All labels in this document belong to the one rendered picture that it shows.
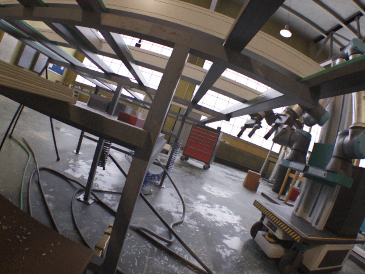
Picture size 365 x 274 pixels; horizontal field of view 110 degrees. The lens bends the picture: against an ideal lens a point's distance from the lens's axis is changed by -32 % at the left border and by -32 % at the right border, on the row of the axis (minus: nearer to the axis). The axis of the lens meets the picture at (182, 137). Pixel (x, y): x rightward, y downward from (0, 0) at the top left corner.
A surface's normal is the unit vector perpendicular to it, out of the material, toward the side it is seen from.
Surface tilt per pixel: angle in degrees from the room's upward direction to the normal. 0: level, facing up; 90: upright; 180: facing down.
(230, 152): 90
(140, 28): 90
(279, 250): 90
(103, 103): 90
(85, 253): 0
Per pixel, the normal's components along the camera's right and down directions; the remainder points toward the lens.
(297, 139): -0.82, -0.28
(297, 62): 0.04, 0.03
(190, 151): -0.30, -0.09
